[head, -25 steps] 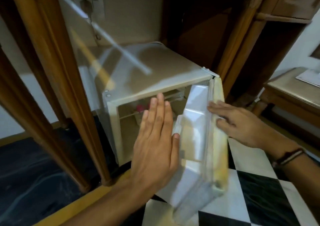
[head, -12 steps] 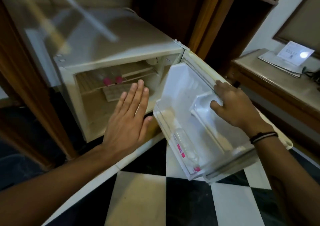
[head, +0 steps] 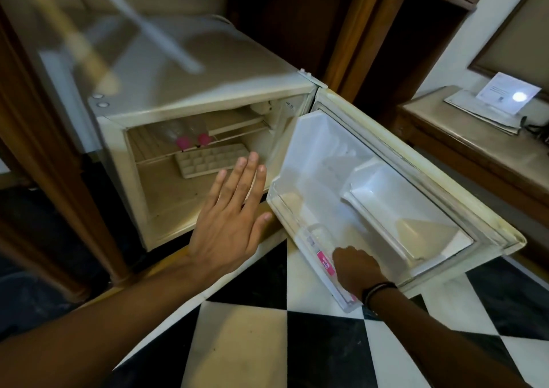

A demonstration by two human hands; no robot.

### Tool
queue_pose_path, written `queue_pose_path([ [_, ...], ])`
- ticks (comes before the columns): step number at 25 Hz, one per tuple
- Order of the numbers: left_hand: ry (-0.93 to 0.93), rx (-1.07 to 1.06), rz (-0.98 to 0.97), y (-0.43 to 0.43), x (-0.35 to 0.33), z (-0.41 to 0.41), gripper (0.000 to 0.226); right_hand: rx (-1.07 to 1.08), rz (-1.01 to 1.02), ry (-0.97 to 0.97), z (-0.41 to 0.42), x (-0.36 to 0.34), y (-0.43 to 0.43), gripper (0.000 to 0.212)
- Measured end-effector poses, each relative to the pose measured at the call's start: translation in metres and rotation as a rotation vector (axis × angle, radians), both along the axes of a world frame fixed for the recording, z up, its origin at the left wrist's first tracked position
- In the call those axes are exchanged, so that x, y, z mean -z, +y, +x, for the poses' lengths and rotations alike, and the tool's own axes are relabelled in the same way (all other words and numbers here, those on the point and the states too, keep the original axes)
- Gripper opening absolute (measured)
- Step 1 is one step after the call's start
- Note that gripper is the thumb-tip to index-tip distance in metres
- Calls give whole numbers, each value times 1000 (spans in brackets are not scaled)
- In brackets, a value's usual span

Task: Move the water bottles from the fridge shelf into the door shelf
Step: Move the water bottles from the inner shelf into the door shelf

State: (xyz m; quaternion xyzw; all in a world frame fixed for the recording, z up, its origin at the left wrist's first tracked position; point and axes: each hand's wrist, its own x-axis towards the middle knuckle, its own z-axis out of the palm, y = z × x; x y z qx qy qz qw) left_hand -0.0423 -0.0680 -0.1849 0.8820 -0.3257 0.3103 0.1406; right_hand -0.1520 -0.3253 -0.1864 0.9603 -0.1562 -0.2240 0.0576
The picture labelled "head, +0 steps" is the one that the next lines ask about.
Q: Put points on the white folded tent card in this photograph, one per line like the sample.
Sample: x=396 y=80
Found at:
x=506 y=93

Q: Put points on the cream mini fridge door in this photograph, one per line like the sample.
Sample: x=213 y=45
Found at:
x=411 y=186

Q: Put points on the wooden desk with stone top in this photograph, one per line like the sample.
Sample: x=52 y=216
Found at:
x=476 y=160

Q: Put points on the person's left middle finger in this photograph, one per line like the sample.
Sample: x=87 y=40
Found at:
x=249 y=173

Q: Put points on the white ice cube tray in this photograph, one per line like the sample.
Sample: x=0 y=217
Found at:
x=206 y=160

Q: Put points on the person's left forearm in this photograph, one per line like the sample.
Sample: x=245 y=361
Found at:
x=98 y=327

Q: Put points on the person's left little finger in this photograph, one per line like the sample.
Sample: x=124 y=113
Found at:
x=218 y=188

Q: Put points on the wooden framed mirror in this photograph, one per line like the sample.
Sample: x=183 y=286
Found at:
x=519 y=31

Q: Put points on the person's left thumb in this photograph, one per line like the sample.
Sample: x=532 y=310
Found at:
x=262 y=223

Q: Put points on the person's right forearm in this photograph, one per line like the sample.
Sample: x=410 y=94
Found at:
x=433 y=340

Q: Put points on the dark wooden wardrobe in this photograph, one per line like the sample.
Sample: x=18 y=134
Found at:
x=364 y=35

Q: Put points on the person's left hand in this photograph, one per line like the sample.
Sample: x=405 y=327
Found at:
x=225 y=229

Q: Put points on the black wristband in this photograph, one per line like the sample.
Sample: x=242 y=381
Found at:
x=379 y=290

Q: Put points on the cream mini fridge body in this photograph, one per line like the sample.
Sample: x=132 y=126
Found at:
x=206 y=87

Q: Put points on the clear bottle with pink label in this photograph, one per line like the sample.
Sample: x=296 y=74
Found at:
x=319 y=244

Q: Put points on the white freezer drip tray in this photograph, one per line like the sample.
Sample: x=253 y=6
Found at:
x=238 y=121

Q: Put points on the stack of white papers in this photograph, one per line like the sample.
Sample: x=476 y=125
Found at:
x=476 y=108

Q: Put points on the wooden cabinet frame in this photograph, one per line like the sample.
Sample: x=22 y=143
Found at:
x=47 y=156

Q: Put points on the person's right hand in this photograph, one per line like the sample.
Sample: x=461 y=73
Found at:
x=358 y=269

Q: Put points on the clear bottle with pink cap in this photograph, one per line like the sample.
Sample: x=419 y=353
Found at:
x=200 y=131
x=173 y=133

